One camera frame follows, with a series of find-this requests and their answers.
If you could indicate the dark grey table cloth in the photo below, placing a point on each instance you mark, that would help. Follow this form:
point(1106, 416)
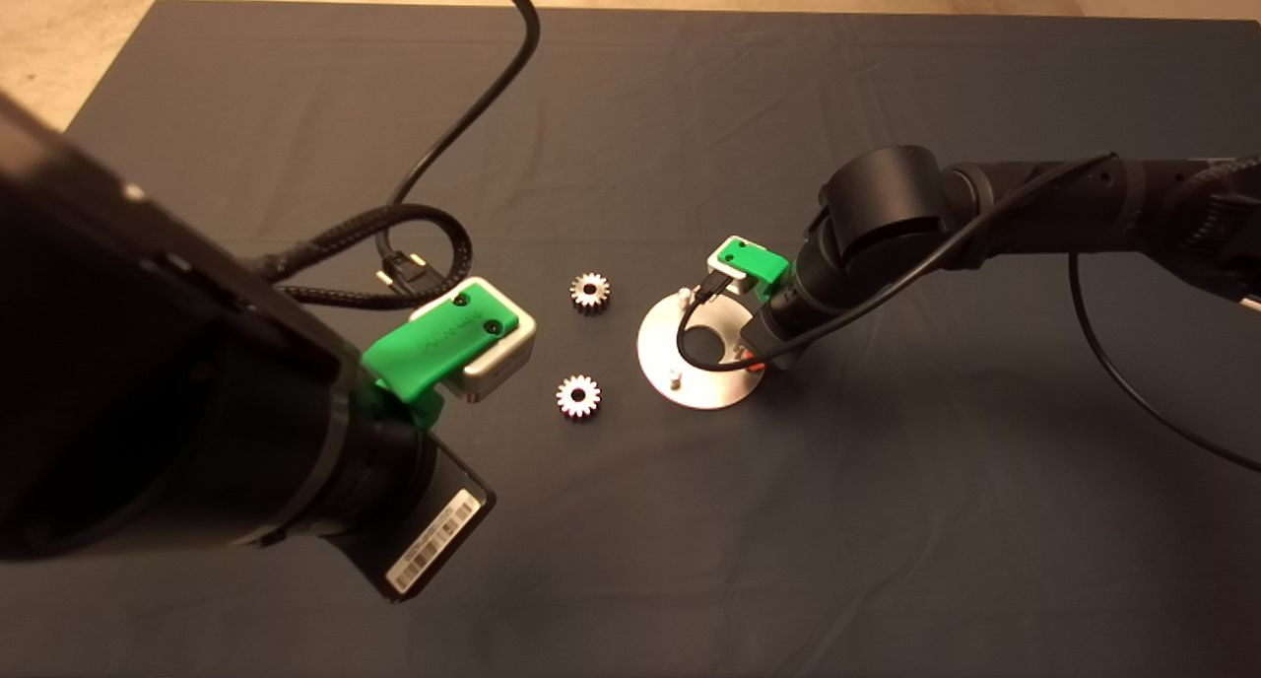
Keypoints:
point(690, 116)

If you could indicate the small steel planetary gear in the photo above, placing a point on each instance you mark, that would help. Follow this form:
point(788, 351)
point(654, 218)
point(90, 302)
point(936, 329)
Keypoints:
point(578, 396)
point(589, 291)

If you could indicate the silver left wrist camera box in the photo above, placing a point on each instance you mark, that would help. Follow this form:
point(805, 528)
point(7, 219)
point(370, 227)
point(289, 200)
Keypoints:
point(502, 368)

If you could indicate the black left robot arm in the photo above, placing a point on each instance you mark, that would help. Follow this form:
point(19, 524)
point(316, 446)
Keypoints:
point(148, 363)

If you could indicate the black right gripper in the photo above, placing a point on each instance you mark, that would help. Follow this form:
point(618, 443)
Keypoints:
point(773, 333)

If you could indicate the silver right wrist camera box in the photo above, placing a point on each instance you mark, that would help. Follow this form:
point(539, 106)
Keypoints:
point(737, 284)

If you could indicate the green right camera mount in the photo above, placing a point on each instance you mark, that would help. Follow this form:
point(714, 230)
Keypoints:
point(754, 257)

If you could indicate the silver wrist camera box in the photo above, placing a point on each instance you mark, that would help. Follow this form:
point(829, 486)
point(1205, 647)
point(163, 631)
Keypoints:
point(737, 284)
point(502, 368)

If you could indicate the round metal carrier plate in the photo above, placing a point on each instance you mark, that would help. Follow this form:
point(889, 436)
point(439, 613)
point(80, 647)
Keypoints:
point(709, 387)

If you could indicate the green left camera mount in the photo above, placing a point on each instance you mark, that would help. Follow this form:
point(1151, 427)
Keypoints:
point(433, 343)

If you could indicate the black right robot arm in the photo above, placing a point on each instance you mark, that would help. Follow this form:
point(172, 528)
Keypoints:
point(877, 200)

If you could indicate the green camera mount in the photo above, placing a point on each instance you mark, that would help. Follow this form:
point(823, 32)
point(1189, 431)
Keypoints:
point(433, 343)
point(754, 257)

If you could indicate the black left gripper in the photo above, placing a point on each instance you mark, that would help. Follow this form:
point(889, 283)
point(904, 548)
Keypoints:
point(424, 542)

